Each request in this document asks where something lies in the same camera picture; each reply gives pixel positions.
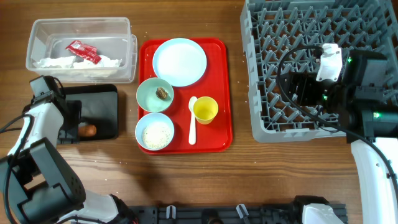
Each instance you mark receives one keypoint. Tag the white plastic spoon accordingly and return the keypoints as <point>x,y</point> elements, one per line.
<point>192,131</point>

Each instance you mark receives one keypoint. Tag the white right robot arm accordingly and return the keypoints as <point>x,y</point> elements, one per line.
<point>348,95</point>

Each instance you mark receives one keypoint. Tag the light green bowl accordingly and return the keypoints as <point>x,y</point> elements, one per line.
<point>147,99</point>

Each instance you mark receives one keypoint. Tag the brown food scrap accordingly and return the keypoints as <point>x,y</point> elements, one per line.
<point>161,93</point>

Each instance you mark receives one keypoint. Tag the yellow plastic cup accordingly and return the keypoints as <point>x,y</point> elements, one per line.
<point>205,109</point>

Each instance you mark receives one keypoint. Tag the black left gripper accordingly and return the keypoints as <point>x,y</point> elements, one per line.
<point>67,137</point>

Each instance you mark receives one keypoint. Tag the red plastic serving tray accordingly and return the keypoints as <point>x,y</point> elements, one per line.
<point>218,135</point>

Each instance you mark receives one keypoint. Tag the orange carrot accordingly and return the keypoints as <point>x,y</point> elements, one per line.
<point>87,130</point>

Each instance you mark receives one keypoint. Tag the grey plastic dishwasher rack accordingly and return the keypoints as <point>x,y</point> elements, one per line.
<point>272,30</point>

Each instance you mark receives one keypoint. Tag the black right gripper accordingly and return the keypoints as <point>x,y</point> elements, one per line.
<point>305,81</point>

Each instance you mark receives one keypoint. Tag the red snack wrapper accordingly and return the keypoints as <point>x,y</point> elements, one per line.
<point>84,51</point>

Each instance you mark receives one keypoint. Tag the black waste tray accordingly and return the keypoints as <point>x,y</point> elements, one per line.
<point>99,107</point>

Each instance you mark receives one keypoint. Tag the white paper napkin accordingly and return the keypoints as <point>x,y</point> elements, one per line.
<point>89,68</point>

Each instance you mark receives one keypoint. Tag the light blue round plate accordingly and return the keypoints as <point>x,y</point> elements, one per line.
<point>181,62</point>

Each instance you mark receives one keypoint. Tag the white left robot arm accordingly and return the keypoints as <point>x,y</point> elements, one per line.
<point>37,183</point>

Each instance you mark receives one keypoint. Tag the white rice pile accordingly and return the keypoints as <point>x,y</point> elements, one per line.
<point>156,135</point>

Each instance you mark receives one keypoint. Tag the clear plastic waste bin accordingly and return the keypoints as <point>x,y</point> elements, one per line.
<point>111,36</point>

